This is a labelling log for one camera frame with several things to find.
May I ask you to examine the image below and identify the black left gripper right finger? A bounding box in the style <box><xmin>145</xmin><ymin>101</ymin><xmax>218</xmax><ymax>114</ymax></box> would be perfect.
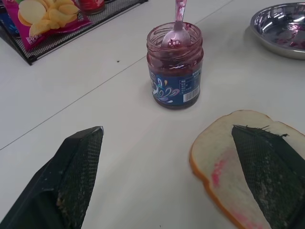
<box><xmin>231</xmin><ymin>124</ymin><xmax>305</xmax><ymax>229</ymax></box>

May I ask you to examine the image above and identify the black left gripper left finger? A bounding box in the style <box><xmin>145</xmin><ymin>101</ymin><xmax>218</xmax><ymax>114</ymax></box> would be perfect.
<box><xmin>0</xmin><ymin>125</ymin><xmax>105</xmax><ymax>229</ymax></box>

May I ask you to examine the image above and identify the white bread slice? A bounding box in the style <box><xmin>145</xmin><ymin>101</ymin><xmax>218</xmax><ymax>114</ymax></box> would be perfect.
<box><xmin>189</xmin><ymin>110</ymin><xmax>305</xmax><ymax>229</ymax></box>

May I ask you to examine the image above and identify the glass jam jar blue label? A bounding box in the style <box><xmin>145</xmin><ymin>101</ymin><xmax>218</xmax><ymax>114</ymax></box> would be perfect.
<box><xmin>146</xmin><ymin>21</ymin><xmax>204</xmax><ymax>111</ymax></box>

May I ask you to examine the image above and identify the metal spoon with jam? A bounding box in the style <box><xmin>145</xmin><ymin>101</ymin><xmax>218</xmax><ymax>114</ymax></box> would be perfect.
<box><xmin>161</xmin><ymin>0</ymin><xmax>191</xmax><ymax>48</ymax></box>

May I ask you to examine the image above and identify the stainless steel bowl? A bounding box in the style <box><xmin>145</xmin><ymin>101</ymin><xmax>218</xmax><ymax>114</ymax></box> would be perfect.
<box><xmin>250</xmin><ymin>2</ymin><xmax>305</xmax><ymax>61</ymax></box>

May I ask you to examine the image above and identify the pink potato chips bag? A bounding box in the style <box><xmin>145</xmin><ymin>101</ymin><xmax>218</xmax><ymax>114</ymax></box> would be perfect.
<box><xmin>4</xmin><ymin>0</ymin><xmax>92</xmax><ymax>52</ymax></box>

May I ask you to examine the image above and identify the blue snack package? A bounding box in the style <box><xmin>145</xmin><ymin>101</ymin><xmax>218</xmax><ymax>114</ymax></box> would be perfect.
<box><xmin>0</xmin><ymin>10</ymin><xmax>20</xmax><ymax>37</ymax></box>

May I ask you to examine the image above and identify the red can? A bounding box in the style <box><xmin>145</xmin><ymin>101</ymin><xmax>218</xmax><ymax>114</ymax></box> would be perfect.
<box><xmin>78</xmin><ymin>0</ymin><xmax>106</xmax><ymax>16</ymax></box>

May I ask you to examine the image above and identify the black wire mesh rack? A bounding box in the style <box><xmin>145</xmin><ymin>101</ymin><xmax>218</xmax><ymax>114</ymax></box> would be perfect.
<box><xmin>0</xmin><ymin>0</ymin><xmax>149</xmax><ymax>66</ymax></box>

